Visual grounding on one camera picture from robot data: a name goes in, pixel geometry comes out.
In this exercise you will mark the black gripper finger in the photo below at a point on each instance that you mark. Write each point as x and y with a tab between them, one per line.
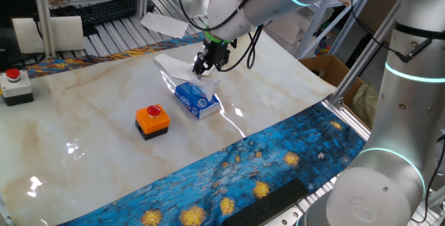
206	69
197	69

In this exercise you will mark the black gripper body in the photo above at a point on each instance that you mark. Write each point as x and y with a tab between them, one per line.
215	55

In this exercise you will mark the white paper napkin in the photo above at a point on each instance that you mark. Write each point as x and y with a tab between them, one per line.
210	88
170	62
186	74

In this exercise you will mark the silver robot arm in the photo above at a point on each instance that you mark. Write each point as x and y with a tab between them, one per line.
400	114

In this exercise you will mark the blue tissue pack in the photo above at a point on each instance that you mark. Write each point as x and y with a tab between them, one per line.
189	101

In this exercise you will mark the white paper sheet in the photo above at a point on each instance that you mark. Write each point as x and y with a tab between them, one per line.
163	24

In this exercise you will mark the orange red button box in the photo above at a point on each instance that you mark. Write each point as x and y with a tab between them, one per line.
153	121

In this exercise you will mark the white foam box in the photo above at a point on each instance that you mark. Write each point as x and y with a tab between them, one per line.
288	31

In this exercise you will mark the marble pattern mat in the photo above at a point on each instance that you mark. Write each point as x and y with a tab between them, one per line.
104	97

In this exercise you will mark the grey metal shelf rack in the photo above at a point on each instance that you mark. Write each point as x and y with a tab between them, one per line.
313	33

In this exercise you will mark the blue starry tablecloth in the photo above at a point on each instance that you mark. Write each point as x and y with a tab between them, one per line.
278	149

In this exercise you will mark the black keyboard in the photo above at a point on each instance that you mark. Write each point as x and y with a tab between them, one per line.
104	10

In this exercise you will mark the brown cardboard box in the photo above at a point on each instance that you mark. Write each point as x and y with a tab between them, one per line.
330	67

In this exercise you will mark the white plastic panel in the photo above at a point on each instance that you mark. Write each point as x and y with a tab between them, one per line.
66	33

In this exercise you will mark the black foam block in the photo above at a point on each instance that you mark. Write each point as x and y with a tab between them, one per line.
267	203

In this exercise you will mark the olive cloth bag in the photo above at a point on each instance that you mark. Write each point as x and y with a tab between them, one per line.
365	106

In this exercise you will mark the brown cardboard board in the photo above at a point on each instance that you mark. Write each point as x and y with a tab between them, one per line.
379	7

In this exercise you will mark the grey emergency stop box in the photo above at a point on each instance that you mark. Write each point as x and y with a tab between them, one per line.
15	88

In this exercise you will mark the black monitor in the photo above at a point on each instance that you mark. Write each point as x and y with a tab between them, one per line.
14	3

